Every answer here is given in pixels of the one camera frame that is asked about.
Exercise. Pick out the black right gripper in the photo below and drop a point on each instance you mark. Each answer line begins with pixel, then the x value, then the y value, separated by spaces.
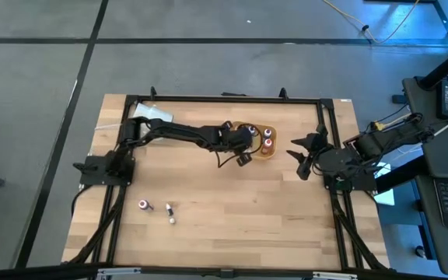
pixel 338 163

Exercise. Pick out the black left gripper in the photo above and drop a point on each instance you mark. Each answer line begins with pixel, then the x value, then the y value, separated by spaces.
pixel 237 140

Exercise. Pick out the large red food coloring bottle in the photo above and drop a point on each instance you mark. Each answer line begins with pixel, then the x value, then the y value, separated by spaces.
pixel 267 144

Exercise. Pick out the large purple food coloring bottle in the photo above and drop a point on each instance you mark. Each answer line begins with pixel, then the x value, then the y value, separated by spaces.
pixel 267 133

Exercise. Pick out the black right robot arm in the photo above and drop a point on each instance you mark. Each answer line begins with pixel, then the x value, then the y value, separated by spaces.
pixel 387 142

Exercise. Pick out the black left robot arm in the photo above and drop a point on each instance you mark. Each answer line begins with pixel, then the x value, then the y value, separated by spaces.
pixel 181 134

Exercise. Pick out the yellow power plug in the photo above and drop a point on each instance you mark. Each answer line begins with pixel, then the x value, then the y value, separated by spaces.
pixel 379 126

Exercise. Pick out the white paper sheet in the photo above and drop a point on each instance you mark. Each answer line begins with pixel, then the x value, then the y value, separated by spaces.
pixel 385 196

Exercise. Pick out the black desk bar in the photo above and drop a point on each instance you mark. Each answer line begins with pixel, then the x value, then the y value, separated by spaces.
pixel 399 179

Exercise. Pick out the pink capped vial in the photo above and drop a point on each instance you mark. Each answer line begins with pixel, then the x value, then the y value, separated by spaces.
pixel 143 204

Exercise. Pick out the black crossbar with silver brackets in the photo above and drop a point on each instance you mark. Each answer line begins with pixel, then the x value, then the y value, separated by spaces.
pixel 224 274

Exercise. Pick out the black caster wheel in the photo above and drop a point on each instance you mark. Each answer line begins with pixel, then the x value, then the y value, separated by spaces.
pixel 421 252

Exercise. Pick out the black diagonal pole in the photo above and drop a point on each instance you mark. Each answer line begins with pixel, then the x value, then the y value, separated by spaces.
pixel 445 68

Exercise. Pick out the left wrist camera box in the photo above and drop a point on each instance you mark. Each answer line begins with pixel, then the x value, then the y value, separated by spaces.
pixel 244 160

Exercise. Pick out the black aluminium table frame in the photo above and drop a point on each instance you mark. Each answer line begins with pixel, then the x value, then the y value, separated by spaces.
pixel 193 99

